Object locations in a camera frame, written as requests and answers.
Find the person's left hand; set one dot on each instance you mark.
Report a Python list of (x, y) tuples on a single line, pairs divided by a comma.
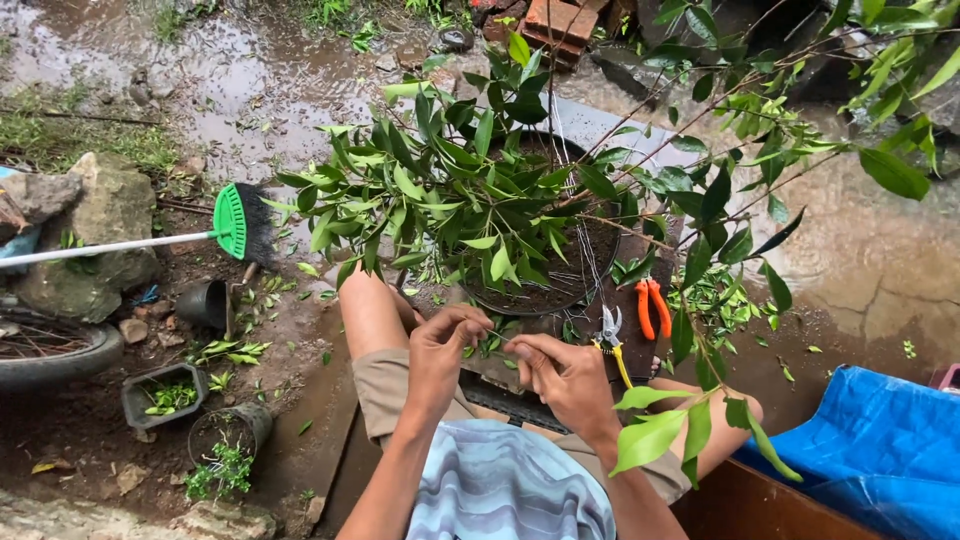
[(439, 358)]

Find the person's right hand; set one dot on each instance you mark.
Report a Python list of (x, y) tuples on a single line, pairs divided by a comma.
[(566, 382)]

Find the black plastic crate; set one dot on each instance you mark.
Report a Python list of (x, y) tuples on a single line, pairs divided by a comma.
[(510, 401)]

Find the black round plant pot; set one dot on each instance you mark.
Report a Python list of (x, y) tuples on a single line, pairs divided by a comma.
[(559, 277)]

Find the pile of cut leaves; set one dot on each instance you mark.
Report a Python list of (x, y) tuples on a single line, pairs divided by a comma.
[(716, 304)]

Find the leafy bonsai plant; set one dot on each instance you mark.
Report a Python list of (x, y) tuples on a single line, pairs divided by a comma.
[(457, 180)]

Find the tipped black pot with plant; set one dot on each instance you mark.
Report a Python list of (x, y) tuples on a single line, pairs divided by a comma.
[(229, 439)]

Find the brown wooden board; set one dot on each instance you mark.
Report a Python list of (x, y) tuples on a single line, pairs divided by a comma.
[(765, 506)]

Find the small black empty pot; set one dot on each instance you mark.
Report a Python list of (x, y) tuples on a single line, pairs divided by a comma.
[(204, 304)]

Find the black rectangular pot with seedlings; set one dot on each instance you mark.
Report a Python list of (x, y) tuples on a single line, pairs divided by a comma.
[(165, 395)]

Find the leafy tree branch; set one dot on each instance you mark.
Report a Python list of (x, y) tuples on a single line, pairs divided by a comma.
[(757, 172)]

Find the blue tarpaulin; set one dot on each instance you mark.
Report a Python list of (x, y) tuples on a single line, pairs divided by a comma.
[(874, 446)]

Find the stack of red bricks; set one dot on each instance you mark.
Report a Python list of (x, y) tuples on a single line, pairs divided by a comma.
[(559, 26)]

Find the large grey rock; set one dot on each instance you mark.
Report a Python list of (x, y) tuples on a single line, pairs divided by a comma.
[(94, 225)]

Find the bicycle tyre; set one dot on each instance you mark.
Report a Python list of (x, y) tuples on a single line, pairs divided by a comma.
[(52, 349)]

